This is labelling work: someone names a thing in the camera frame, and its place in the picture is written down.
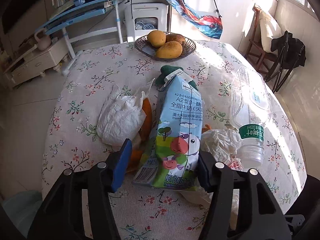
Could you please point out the clear plastic water bottle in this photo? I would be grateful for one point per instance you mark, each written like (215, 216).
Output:
(250, 111)

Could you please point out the black folding chair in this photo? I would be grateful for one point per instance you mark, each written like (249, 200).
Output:
(291, 54)

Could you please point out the green knitted cloth with label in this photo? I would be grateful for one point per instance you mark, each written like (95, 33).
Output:
(168, 72)

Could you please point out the wooden chair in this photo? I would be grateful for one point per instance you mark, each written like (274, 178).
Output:
(258, 52)

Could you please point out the yellow mango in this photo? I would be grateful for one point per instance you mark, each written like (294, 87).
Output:
(156, 38)
(170, 50)

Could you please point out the blue cow milk carton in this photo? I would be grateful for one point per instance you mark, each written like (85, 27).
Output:
(171, 156)

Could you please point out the pink kettlebell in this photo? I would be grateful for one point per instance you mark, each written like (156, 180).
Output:
(44, 42)

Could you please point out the orange peel piece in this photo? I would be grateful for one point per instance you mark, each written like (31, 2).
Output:
(144, 133)

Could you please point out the blue adjustable study desk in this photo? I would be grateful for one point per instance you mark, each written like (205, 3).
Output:
(79, 14)

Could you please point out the white tissue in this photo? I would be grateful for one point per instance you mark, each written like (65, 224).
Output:
(223, 144)
(121, 116)

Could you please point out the white tv cabinet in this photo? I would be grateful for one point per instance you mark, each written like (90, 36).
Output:
(34, 63)

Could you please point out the brown spotted mango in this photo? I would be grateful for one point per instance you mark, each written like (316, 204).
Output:
(175, 37)

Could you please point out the colourful blue red bag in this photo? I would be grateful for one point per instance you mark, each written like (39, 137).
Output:
(208, 25)

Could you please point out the yellow mango back left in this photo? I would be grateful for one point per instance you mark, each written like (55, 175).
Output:
(156, 38)

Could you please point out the white plastic chair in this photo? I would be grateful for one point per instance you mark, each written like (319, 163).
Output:
(142, 18)

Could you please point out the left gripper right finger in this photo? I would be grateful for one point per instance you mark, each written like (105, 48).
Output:
(207, 173)

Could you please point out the yellow mango front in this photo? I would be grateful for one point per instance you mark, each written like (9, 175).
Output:
(170, 50)

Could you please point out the white wall cabinet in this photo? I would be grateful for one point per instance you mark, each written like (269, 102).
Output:
(237, 17)

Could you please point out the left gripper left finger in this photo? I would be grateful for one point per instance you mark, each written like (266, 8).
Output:
(121, 161)

